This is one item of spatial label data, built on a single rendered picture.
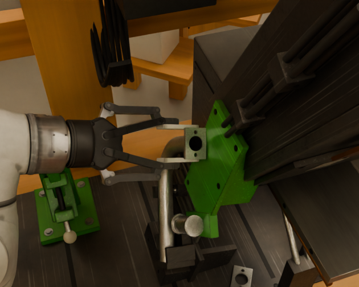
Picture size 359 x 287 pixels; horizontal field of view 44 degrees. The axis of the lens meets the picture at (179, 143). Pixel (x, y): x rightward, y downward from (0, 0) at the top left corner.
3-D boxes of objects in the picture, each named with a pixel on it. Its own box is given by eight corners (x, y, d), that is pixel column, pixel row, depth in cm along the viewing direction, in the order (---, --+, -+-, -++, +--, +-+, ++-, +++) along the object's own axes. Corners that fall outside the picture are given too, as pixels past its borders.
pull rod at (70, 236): (78, 244, 95) (74, 229, 90) (65, 247, 94) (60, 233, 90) (74, 222, 98) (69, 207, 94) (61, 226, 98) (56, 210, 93)
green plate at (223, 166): (243, 224, 84) (288, 144, 71) (203, 230, 81) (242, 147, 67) (220, 179, 91) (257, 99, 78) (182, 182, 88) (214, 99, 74)
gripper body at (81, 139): (70, 172, 65) (129, 170, 70) (70, 114, 65) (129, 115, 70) (57, 170, 72) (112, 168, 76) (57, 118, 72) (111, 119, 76)
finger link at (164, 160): (164, 158, 75) (164, 162, 75) (199, 157, 79) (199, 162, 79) (156, 158, 78) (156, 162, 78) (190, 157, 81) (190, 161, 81)
